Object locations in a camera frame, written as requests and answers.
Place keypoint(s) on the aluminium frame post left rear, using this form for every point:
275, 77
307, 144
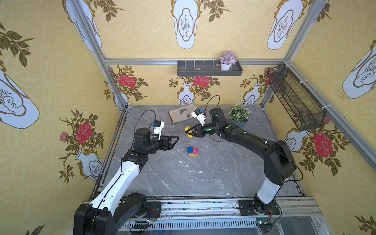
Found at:
87, 26

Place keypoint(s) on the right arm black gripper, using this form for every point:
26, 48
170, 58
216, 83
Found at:
198, 130

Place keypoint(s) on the purple flower in white pot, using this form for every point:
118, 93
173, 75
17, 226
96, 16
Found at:
228, 59

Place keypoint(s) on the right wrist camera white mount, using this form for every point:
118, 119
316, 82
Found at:
199, 114

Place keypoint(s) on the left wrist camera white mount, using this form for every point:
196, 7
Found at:
157, 128

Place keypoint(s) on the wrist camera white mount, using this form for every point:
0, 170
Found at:
199, 114
157, 128

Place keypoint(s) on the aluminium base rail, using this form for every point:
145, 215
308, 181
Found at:
138, 214

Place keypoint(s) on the yellow curved lego brick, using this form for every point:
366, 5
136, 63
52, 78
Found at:
188, 131

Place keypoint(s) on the pink lego brick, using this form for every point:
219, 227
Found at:
195, 151

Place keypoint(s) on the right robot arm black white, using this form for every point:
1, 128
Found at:
278, 161

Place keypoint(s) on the green plant in blue pot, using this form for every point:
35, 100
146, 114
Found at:
239, 115

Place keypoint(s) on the grey wall shelf tray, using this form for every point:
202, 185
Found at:
212, 68

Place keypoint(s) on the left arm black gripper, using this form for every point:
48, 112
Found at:
163, 142

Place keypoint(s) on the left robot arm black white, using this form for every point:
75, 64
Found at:
117, 182

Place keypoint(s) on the black wire mesh basket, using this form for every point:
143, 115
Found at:
301, 106

